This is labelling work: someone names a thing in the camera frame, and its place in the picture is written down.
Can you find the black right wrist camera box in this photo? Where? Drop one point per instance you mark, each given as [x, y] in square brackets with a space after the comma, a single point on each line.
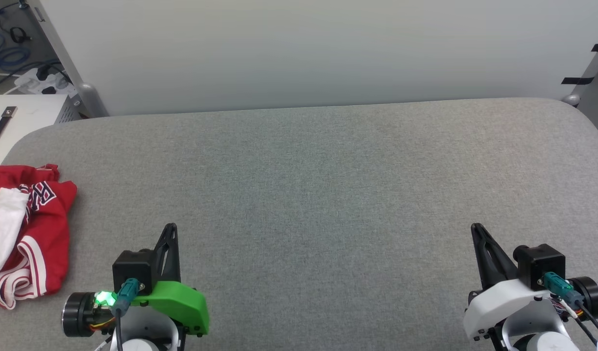
[540, 265]

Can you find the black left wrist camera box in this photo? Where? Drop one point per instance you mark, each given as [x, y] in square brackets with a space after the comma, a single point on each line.
[133, 268]

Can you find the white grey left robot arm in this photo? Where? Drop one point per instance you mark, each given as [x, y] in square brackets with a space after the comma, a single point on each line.
[147, 341]

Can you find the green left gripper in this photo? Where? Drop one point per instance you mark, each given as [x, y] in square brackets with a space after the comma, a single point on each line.
[177, 302]

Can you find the white metal cabinet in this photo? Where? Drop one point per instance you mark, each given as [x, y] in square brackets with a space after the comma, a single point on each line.
[35, 114]

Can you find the white power strip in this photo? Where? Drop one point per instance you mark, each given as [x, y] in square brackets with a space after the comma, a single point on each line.
[30, 80]

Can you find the red white basketball jersey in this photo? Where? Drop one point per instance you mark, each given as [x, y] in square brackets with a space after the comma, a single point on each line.
[50, 229]

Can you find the grey metal frame leg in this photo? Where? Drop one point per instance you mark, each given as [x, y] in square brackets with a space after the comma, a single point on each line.
[596, 92]
[91, 100]

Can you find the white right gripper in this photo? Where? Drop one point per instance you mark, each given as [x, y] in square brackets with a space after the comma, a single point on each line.
[493, 307]

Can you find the grey fabric sofa cushion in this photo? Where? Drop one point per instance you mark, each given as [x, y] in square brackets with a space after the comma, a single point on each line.
[298, 195]

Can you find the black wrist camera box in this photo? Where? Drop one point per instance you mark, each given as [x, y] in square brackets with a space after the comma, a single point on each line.
[133, 268]
[540, 265]

